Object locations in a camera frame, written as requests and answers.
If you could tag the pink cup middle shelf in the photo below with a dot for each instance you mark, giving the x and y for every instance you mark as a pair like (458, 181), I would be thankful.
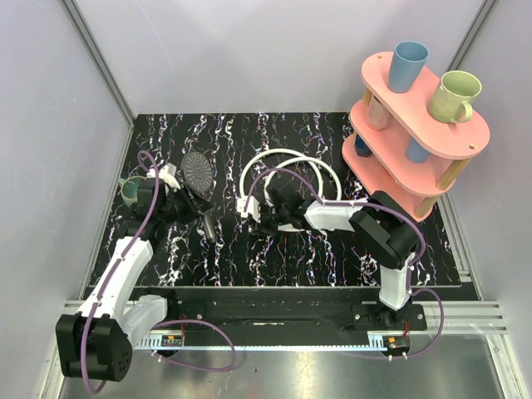
(378, 116)

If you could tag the green mug on shelf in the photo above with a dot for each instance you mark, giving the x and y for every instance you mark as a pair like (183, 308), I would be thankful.
(452, 100)

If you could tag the blue tumbler on top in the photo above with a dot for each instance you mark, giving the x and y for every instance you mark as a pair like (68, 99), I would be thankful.
(407, 62)

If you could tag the dark blue cup bottom shelf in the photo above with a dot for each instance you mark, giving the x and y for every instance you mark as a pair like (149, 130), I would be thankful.
(361, 148)

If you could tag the pink three-tier shelf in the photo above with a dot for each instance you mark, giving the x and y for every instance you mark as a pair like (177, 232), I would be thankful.
(415, 187)

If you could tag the teal ceramic cup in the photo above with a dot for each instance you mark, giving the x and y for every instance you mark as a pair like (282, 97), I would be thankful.
(128, 189)

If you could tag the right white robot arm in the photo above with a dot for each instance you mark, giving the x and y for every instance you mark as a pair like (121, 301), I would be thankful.
(389, 234)

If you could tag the aluminium rail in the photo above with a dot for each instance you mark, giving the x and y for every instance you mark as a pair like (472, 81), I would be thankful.
(473, 317)

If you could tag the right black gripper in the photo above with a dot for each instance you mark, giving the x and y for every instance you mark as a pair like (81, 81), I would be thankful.
(263, 229)

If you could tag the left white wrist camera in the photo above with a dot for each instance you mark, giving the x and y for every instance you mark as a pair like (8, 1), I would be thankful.
(166, 175)

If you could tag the light blue cup middle shelf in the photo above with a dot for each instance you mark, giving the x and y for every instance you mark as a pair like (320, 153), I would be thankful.
(416, 153)

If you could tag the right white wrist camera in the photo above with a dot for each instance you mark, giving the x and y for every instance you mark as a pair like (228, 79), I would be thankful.
(248, 208)

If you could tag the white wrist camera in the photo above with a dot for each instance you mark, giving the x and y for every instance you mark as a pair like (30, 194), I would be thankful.
(248, 208)
(166, 175)

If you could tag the grey shower head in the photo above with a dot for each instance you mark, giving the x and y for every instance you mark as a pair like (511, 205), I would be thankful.
(199, 178)

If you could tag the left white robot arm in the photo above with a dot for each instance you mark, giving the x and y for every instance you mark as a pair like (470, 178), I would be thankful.
(97, 341)

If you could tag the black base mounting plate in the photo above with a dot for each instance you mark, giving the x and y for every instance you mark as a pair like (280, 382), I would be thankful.
(302, 323)

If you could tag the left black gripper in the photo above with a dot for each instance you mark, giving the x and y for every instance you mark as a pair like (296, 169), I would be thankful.
(183, 199)

